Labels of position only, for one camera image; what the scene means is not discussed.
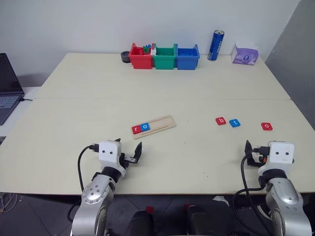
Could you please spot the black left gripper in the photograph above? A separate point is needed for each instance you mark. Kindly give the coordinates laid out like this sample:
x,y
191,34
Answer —
x,y
129,159

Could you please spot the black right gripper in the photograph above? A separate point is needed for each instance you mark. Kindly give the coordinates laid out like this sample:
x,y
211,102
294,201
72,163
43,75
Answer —
x,y
254,161

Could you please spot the red letter tile o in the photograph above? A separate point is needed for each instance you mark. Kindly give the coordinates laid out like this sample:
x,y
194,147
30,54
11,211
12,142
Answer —
x,y
267,126

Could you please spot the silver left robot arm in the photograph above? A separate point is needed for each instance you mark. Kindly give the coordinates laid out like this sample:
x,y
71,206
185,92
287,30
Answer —
x,y
94,194

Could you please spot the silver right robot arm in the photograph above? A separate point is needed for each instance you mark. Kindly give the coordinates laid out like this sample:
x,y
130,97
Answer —
x,y
283,194

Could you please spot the red letter tile r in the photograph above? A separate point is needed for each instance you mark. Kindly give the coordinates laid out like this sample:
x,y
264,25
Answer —
x,y
136,129

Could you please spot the blue letter tile o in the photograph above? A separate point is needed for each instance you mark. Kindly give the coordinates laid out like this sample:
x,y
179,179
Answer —
x,y
145,126

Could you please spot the blue letter tile t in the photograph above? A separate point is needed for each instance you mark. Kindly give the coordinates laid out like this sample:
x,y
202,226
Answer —
x,y
235,123

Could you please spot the red letter tile b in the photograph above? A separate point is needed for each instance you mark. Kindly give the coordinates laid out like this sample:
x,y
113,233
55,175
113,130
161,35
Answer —
x,y
221,121

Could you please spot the wooden letter tray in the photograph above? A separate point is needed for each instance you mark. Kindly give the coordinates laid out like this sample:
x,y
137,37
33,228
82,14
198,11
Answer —
x,y
162,124

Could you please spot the white printed scrap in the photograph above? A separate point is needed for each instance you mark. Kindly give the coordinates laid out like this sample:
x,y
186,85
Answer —
x,y
221,200

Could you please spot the dark rounded shape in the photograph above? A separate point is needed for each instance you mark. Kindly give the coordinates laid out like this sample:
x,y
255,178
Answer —
x,y
142,223
199,221

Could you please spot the red plastic bin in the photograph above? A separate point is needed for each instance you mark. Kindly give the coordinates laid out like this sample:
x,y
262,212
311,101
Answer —
x,y
140,61

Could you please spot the green plastic bin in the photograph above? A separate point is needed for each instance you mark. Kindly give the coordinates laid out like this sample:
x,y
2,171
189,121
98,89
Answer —
x,y
164,62

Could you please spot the purple tissue pack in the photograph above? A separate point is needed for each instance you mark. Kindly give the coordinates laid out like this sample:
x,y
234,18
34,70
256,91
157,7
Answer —
x,y
243,57

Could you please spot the green toy brick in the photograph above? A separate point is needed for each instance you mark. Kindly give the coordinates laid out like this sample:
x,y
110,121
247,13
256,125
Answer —
x,y
146,50

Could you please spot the white toy piece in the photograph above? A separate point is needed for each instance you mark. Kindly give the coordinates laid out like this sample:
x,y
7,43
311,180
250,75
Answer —
x,y
153,51

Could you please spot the blue toy brick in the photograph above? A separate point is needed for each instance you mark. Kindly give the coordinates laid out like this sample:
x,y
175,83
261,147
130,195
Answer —
x,y
147,46

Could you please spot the blue plastic bin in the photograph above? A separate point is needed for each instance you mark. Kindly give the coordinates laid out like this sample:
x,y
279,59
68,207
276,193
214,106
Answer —
x,y
187,62

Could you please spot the blue drink can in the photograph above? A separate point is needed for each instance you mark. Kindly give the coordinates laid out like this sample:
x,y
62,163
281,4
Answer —
x,y
215,46

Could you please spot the dark grey laptop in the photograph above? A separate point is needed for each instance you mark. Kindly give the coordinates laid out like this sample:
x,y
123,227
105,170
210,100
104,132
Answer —
x,y
8,81

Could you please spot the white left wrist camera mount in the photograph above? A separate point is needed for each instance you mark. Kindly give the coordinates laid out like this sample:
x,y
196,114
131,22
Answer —
x,y
109,153

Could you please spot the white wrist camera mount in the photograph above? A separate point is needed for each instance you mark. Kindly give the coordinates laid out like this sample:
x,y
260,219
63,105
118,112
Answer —
x,y
109,153
281,152

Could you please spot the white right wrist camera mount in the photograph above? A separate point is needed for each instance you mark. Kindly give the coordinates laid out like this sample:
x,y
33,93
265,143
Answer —
x,y
281,152

